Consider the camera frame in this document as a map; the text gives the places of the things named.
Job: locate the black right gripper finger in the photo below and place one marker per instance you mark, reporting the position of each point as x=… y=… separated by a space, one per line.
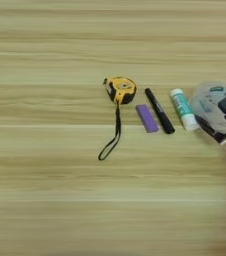
x=211 y=128

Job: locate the clear packing tape roll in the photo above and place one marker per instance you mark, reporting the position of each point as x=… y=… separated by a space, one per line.
x=206 y=100

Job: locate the white teal glue stick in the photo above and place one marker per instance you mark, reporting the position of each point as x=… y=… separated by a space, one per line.
x=183 y=108

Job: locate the yellow black tape measure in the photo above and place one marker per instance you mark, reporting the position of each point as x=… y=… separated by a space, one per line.
x=122 y=89

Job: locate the black marker pen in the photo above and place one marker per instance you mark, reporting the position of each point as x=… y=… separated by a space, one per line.
x=159 y=110

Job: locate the purple rectangular block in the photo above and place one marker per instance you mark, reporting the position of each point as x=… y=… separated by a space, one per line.
x=146 y=118

